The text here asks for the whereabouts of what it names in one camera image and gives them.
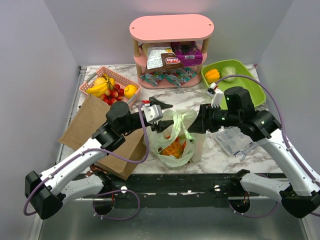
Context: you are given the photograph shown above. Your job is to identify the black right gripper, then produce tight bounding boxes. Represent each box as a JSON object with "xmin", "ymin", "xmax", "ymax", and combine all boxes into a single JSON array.
[{"xmin": 187, "ymin": 103, "xmax": 241, "ymax": 133}]

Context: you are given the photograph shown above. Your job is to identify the light green plastic grocery bag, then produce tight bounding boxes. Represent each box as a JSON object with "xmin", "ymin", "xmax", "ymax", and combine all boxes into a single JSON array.
[{"xmin": 147, "ymin": 109, "xmax": 206, "ymax": 169}]

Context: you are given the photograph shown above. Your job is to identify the orange pineapple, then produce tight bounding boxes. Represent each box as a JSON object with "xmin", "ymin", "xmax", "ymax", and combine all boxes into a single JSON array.
[{"xmin": 160, "ymin": 139, "xmax": 185, "ymax": 159}]

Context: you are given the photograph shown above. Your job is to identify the orange carrot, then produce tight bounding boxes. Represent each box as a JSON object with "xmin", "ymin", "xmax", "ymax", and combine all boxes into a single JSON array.
[{"xmin": 165, "ymin": 135, "xmax": 179, "ymax": 142}]

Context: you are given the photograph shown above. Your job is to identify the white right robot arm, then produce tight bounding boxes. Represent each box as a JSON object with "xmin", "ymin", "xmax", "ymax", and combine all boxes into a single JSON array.
[{"xmin": 188, "ymin": 86, "xmax": 320, "ymax": 219}]

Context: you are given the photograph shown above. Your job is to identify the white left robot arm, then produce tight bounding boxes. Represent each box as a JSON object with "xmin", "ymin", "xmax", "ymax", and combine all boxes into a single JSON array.
[{"xmin": 23, "ymin": 97, "xmax": 174, "ymax": 220}]

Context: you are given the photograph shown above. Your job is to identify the brown Tuba snack bag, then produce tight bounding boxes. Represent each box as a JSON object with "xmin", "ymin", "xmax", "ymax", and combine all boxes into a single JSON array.
[{"xmin": 160, "ymin": 53, "xmax": 184, "ymax": 70}]

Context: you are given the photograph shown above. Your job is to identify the white snack bag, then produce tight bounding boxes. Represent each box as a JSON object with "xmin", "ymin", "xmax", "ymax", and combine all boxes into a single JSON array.
[{"xmin": 140, "ymin": 42, "xmax": 173, "ymax": 71}]

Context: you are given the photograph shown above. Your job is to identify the left colourful candy packet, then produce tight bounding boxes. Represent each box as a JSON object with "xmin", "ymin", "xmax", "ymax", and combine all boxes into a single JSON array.
[{"xmin": 140, "ymin": 72, "xmax": 165, "ymax": 87}]

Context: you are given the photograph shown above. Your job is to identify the colourful candy packet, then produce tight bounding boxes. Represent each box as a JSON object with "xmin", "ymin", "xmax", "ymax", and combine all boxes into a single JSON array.
[
  {"xmin": 163, "ymin": 67, "xmax": 197, "ymax": 88},
  {"xmin": 140, "ymin": 72, "xmax": 165, "ymax": 87}
]

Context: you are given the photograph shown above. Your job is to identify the clear plastic screw box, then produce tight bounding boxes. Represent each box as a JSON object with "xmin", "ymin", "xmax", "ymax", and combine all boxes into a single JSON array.
[{"xmin": 213, "ymin": 127, "xmax": 254, "ymax": 156}]

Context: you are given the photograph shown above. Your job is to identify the right colourful candy packet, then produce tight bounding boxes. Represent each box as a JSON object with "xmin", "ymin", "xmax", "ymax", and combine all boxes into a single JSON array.
[{"xmin": 163, "ymin": 67, "xmax": 197, "ymax": 88}]

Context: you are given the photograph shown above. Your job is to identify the pink plastic fruit basket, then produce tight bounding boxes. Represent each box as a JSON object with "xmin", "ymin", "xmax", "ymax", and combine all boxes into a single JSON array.
[{"xmin": 79, "ymin": 66, "xmax": 142, "ymax": 107}]

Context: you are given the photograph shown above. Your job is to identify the red cherry bunch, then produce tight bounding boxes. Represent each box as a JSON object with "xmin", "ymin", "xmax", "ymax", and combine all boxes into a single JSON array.
[{"xmin": 100, "ymin": 84, "xmax": 124, "ymax": 106}]

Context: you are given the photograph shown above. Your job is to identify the yellow bell pepper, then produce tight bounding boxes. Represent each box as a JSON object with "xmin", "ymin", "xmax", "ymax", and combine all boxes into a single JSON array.
[{"xmin": 204, "ymin": 69, "xmax": 220, "ymax": 83}]

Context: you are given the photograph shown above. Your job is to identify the silver wrench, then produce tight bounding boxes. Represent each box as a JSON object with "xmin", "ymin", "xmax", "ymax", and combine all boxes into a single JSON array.
[{"xmin": 234, "ymin": 142, "xmax": 258, "ymax": 161}]

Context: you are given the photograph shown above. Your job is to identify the green cabbage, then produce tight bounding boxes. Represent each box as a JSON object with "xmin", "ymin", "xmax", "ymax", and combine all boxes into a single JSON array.
[{"xmin": 220, "ymin": 66, "xmax": 237, "ymax": 82}]

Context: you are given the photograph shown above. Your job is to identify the yellow banana bunch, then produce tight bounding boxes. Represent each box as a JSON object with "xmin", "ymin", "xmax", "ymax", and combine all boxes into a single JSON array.
[{"xmin": 86, "ymin": 82, "xmax": 109, "ymax": 98}]

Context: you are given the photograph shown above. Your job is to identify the green plastic tray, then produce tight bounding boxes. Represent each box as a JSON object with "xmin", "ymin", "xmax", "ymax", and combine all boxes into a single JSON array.
[{"xmin": 201, "ymin": 59, "xmax": 266, "ymax": 107}]

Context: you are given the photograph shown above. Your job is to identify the purple snack box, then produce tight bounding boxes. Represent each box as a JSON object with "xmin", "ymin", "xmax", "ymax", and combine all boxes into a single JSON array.
[{"xmin": 171, "ymin": 41, "xmax": 203, "ymax": 67}]

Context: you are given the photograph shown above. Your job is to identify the yellow peach fruit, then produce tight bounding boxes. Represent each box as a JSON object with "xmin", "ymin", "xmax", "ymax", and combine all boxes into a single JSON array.
[{"xmin": 93, "ymin": 77, "xmax": 107, "ymax": 87}]

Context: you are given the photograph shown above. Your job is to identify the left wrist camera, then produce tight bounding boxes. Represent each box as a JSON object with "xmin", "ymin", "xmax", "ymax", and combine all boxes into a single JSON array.
[{"xmin": 142, "ymin": 100, "xmax": 163, "ymax": 124}]

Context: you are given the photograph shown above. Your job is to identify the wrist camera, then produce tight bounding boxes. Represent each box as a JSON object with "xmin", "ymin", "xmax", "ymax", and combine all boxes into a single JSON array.
[
  {"xmin": 206, "ymin": 82, "xmax": 225, "ymax": 108},
  {"xmin": 142, "ymin": 100, "xmax": 163, "ymax": 124}
]

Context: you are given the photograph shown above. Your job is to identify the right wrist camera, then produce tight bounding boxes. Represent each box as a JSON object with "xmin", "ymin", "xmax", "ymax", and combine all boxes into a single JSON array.
[{"xmin": 206, "ymin": 82, "xmax": 225, "ymax": 108}]

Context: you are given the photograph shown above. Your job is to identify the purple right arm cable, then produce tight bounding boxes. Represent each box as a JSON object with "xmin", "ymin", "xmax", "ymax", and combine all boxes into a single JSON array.
[{"xmin": 214, "ymin": 74, "xmax": 320, "ymax": 218}]

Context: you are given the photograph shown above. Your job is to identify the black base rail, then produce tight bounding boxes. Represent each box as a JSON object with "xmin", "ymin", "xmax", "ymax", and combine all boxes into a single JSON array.
[{"xmin": 94, "ymin": 172, "xmax": 288, "ymax": 210}]

